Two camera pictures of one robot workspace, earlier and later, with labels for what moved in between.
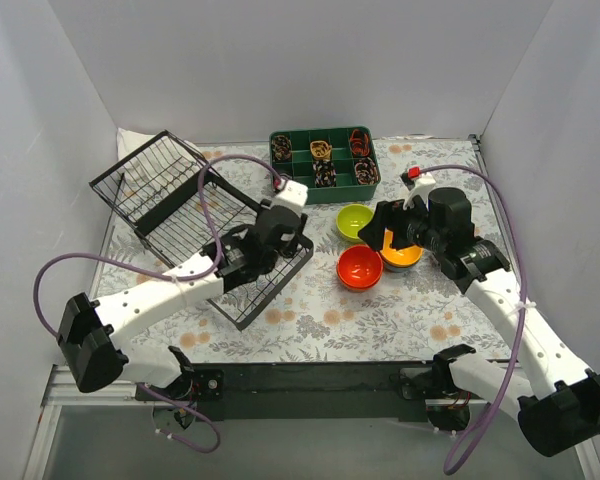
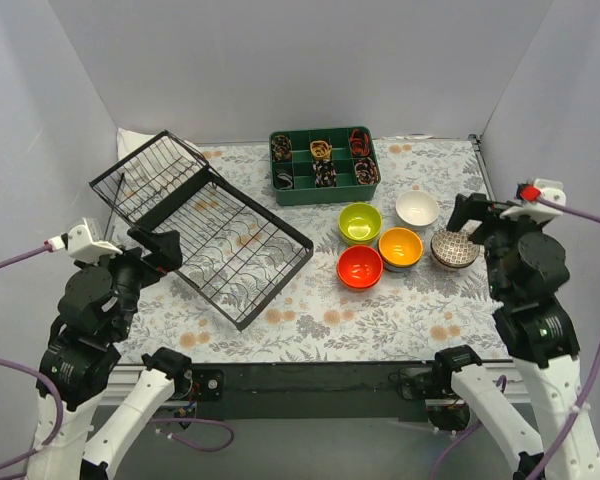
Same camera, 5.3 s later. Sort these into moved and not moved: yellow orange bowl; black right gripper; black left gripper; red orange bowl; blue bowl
Moved: black right gripper; black left gripper
Not moved: blue bowl; yellow orange bowl; red orange bowl
